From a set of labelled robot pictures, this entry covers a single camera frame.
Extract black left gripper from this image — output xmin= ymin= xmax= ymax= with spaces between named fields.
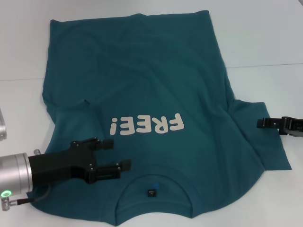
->
xmin=27 ymin=137 xmax=132 ymax=188

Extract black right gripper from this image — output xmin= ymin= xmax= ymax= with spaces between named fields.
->
xmin=257 ymin=115 xmax=303 ymax=138

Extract teal blue FREE t-shirt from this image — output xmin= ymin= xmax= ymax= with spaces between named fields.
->
xmin=26 ymin=9 xmax=292 ymax=227

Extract left gripper cable with plug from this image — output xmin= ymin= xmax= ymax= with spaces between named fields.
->
xmin=1 ymin=184 xmax=52 ymax=210

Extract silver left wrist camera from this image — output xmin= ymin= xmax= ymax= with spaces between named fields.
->
xmin=0 ymin=107 xmax=8 ymax=142

